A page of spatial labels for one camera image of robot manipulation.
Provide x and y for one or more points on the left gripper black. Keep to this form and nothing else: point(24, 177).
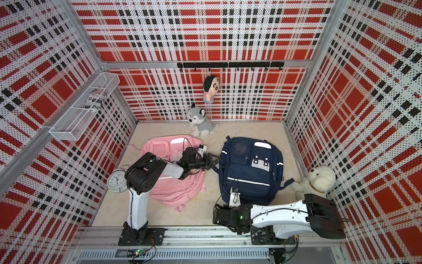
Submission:
point(209, 161)

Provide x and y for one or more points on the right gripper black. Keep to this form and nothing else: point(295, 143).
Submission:
point(225, 208)

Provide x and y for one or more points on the navy blue backpack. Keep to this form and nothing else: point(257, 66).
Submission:
point(253, 168)

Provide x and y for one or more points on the pink backpack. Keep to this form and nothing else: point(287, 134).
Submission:
point(168, 190)

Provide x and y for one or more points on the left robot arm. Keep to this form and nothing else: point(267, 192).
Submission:
point(142, 176)

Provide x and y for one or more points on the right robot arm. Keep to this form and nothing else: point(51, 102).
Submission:
point(312, 214)

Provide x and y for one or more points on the grey husky plush toy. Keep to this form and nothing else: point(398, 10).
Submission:
point(200, 125)

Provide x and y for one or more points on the black-haired hanging doll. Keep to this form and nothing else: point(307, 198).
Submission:
point(211, 86)

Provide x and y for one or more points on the white fluffy plush dog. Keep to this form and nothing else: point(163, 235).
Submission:
point(319, 181)

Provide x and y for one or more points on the white alarm clock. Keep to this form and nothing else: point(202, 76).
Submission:
point(116, 182)

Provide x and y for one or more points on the green circuit board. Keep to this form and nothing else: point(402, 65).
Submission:
point(136, 253)

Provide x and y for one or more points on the striped can in basket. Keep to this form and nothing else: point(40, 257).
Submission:
point(95, 100)

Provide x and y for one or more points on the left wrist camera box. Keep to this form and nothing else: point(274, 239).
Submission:
point(201, 150)

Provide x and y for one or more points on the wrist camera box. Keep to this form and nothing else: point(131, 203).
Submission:
point(201, 150)
point(234, 200)

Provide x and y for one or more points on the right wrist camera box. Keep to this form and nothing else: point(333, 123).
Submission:
point(234, 200)

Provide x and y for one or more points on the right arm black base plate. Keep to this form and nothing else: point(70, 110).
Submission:
point(266, 236)

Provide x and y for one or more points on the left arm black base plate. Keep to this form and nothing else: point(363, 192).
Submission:
point(144, 236)

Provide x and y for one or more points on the black wall hook rail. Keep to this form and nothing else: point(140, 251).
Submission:
point(249, 64)

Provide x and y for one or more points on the white wire mesh basket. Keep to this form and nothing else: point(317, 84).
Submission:
point(75, 121)

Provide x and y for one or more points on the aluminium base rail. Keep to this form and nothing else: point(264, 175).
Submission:
point(186, 237)

